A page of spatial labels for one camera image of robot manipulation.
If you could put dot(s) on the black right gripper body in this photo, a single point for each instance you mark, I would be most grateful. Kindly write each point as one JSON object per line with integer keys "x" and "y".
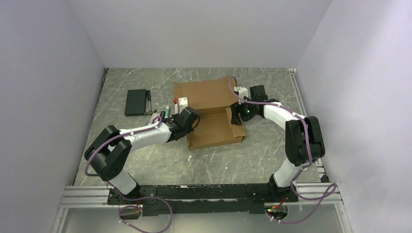
{"x": 249, "y": 111}

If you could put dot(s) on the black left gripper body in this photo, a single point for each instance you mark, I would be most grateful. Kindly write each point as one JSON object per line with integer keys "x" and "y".
{"x": 190, "y": 129}

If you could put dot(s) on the white green capped tube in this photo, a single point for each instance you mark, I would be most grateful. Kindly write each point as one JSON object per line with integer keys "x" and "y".
{"x": 167, "y": 111}

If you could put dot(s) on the small red white box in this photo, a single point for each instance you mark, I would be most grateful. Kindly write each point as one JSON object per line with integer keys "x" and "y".
{"x": 154, "y": 115}

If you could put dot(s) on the brown cardboard box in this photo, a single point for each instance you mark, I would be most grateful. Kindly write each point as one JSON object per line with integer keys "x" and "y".
{"x": 212, "y": 100}

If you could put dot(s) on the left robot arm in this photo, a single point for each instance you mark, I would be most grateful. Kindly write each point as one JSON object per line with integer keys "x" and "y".
{"x": 108, "y": 153}

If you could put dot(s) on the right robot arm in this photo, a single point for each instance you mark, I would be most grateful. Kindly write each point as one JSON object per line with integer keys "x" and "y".
{"x": 303, "y": 137}

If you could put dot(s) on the flat black box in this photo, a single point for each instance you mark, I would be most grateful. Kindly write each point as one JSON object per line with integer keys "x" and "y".
{"x": 135, "y": 103}

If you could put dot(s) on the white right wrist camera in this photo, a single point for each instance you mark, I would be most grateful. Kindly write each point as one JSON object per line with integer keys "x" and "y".
{"x": 242, "y": 93}

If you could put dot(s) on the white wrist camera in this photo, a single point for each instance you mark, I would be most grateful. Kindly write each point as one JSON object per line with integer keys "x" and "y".
{"x": 242, "y": 93}
{"x": 180, "y": 104}

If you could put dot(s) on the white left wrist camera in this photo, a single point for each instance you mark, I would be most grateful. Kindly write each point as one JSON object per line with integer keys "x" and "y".
{"x": 180, "y": 104}

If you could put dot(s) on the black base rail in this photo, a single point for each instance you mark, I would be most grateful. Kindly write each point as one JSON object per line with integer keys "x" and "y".
{"x": 203, "y": 198}

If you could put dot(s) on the aluminium frame rail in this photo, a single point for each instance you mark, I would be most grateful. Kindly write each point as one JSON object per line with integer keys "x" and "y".
{"x": 84, "y": 197}

